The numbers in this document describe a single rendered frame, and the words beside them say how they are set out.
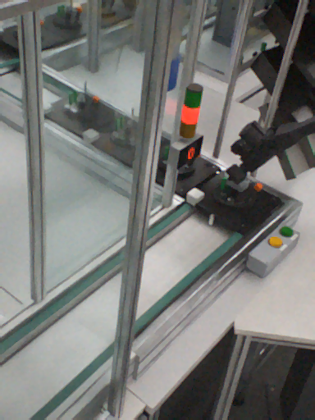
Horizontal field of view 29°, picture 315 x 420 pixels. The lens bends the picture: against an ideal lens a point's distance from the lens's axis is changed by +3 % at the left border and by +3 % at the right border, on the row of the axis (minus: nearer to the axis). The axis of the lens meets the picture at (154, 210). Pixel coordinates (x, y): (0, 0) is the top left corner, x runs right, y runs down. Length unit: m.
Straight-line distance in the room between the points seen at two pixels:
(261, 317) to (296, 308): 0.13
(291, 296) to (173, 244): 0.40
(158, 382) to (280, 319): 0.44
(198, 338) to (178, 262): 0.25
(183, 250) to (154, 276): 0.15
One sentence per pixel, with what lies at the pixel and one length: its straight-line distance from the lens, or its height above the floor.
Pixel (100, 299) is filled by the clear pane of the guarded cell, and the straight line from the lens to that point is 1.14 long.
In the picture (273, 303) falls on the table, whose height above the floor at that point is 0.86.
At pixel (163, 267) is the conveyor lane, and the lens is 1.84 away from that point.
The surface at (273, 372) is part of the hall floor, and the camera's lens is 2.85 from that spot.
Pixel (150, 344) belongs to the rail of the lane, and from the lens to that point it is 1.59.
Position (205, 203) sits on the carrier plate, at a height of 0.97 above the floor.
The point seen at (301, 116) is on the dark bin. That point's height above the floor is 1.21.
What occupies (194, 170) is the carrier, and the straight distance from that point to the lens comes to 2.16.
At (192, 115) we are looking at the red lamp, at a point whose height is 1.34.
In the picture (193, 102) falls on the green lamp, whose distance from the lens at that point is 1.73.
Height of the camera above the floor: 2.23
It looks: 40 degrees down
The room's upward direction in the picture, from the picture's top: 8 degrees clockwise
